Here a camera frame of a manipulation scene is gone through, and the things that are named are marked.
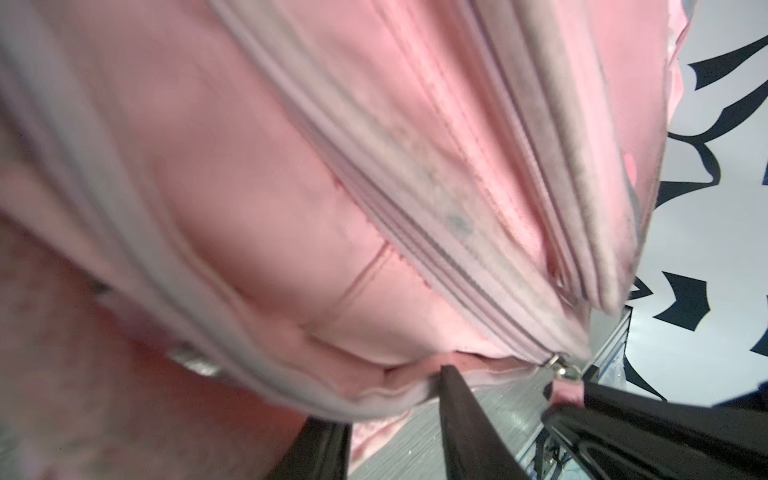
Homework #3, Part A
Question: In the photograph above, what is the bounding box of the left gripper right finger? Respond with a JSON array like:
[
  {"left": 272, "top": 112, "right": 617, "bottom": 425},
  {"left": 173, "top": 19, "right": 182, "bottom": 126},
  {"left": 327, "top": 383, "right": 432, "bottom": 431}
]
[{"left": 438, "top": 365, "right": 529, "bottom": 480}]

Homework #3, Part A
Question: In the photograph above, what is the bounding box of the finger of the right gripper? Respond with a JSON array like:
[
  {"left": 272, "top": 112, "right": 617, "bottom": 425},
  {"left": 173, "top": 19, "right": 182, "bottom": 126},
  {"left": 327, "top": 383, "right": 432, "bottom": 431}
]
[
  {"left": 543, "top": 406, "right": 767, "bottom": 479},
  {"left": 542, "top": 383, "right": 767, "bottom": 444}
]

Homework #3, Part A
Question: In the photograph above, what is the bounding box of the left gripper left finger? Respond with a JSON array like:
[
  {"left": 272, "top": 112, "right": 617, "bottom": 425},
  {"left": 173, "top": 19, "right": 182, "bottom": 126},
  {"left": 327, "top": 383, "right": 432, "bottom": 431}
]
[{"left": 266, "top": 417, "right": 353, "bottom": 480}]

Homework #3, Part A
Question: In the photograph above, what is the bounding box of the pink student backpack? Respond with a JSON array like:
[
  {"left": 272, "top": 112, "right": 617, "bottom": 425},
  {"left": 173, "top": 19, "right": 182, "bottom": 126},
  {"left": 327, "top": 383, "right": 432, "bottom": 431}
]
[{"left": 1, "top": 1, "right": 693, "bottom": 479}]

